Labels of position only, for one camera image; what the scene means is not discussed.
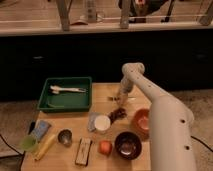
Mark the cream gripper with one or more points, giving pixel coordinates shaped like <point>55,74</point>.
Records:
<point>122,98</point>

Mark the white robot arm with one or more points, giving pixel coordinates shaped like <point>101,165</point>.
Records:
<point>169,122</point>

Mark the orange bowl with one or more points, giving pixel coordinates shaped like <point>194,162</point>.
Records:
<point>141,120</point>

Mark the purple bowl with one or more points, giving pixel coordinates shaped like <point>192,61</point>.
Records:
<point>128,145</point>

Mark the white round cup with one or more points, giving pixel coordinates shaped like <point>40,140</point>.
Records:
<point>102,123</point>

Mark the orange fruit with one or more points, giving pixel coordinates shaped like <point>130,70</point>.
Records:
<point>105,147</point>

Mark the green plastic tray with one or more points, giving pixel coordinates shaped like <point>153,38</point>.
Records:
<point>66,101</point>

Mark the dark rectangular box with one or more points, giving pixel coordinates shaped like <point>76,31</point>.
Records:
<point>83,151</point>

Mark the white brush in tray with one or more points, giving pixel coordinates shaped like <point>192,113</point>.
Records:
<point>57,89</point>

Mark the small metal cup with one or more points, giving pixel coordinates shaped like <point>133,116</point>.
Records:
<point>65,137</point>

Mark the blue sponge cloth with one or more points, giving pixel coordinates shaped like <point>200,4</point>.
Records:
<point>40,130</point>

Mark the yellow banana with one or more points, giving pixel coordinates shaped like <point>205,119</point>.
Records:
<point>44,147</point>

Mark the green plastic cup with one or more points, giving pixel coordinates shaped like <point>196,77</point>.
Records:
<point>29,143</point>

